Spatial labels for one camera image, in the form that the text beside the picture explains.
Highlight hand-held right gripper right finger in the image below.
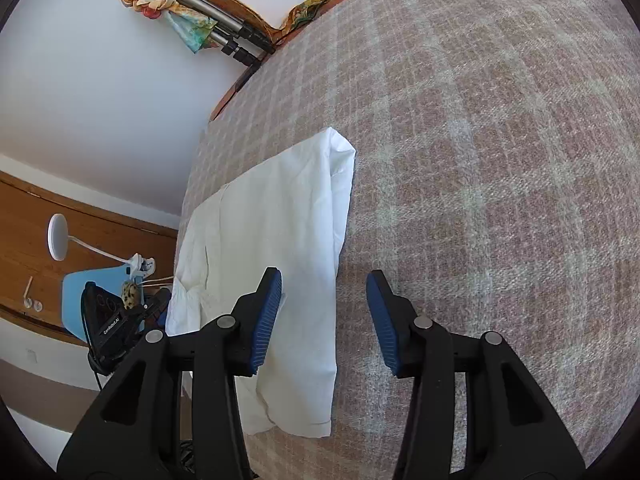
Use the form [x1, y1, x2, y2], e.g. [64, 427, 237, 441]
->
[366, 270, 587, 480]

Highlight white floor fitting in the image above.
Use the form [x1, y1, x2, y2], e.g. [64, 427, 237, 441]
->
[22, 276, 44, 312]

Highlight small colourful cloth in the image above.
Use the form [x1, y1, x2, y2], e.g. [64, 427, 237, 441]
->
[285, 0, 342, 27]

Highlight grey striped skirt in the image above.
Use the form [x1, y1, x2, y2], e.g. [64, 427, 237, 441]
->
[175, 439, 202, 480]

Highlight colourful knotted scarf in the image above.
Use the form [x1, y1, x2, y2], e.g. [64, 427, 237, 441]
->
[116, 0, 219, 55]

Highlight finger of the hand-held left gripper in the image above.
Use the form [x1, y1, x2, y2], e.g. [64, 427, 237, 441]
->
[142, 287, 174, 330]

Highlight blue chair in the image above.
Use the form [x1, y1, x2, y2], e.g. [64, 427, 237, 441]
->
[61, 265, 137, 347]

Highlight beige plaid blanket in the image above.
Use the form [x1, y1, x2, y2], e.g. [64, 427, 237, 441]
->
[172, 0, 640, 480]

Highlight person's left hand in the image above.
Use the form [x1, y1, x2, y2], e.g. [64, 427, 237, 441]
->
[121, 282, 142, 312]

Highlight white shirt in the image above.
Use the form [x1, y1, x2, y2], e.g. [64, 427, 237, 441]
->
[165, 126, 357, 439]

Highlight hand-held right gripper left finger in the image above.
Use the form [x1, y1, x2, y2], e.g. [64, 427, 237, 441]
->
[56, 266, 284, 480]

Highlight white clamp lamp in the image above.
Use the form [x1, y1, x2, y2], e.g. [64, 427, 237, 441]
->
[47, 213, 157, 282]

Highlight orange fringed cloth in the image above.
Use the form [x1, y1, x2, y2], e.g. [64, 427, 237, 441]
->
[121, 0, 302, 47]

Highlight folded metal tripod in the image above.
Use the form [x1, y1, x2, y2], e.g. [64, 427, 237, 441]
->
[131, 0, 277, 67]

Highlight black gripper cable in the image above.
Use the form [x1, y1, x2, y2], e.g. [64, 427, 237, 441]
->
[87, 350, 110, 392]

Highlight orange table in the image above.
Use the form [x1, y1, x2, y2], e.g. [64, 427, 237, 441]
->
[209, 0, 418, 122]

